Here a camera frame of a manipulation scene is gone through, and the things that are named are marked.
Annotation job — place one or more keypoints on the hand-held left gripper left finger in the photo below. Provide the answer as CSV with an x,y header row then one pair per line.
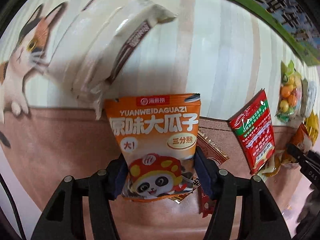
x,y
120,177

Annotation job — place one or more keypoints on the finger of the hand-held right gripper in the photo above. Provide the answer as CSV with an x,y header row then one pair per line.
x,y
296,152

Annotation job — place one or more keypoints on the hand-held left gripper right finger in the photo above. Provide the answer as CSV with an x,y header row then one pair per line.
x,y
203,172

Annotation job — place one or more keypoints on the white yellow snack packet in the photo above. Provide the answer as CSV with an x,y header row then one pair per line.
x,y
271,167

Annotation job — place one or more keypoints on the red chocolate snack packet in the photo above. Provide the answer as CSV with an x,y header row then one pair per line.
x,y
205,202

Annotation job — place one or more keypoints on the orange sunflower seed packet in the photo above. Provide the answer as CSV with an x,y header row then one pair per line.
x,y
152,135

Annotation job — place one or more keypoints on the orange white snack packet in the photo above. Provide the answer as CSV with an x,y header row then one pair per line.
x,y
301,137

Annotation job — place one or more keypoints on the brown snack wrapper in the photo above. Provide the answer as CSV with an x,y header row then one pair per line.
x,y
212,147

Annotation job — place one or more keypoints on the red green snack packet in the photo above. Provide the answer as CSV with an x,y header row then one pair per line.
x,y
253,132

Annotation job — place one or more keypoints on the pale white snack packet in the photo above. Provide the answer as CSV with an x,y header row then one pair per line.
x,y
310,97

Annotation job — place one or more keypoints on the clear bag of colourful candies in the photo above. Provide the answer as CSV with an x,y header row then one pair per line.
x,y
288,92

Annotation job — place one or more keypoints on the cat printed striped cloth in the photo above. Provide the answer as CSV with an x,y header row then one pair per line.
x,y
225,55

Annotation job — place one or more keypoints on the large white bag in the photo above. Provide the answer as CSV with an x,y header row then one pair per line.
x,y
95,47

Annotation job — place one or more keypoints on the green blue milk carton box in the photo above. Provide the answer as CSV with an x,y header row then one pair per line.
x,y
280,10

